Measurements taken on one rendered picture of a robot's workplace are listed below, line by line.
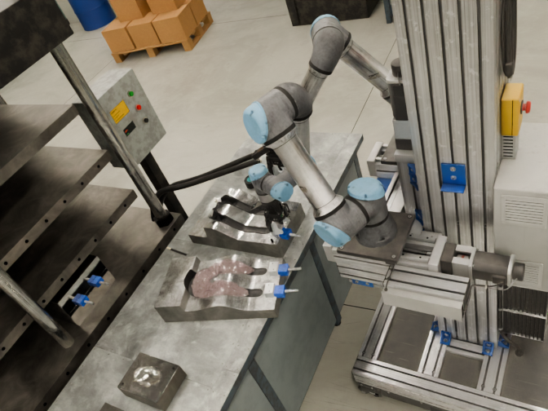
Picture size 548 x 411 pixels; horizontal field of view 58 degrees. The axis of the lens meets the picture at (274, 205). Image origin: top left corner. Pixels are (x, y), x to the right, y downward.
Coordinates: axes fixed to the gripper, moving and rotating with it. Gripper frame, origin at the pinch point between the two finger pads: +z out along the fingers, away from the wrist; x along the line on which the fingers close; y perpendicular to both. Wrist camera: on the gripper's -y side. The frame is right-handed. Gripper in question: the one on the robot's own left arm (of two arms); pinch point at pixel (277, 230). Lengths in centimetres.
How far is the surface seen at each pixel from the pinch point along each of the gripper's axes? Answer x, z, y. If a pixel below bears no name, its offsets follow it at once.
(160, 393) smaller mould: -78, 3, -12
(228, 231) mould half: -4.6, -0.1, -23.3
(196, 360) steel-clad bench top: -61, 10, -10
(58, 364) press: -80, 12, -74
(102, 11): 457, 70, -573
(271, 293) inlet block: -29.5, 2.2, 10.3
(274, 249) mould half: -6.9, 5.0, -0.2
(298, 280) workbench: -5.1, 27.1, 4.0
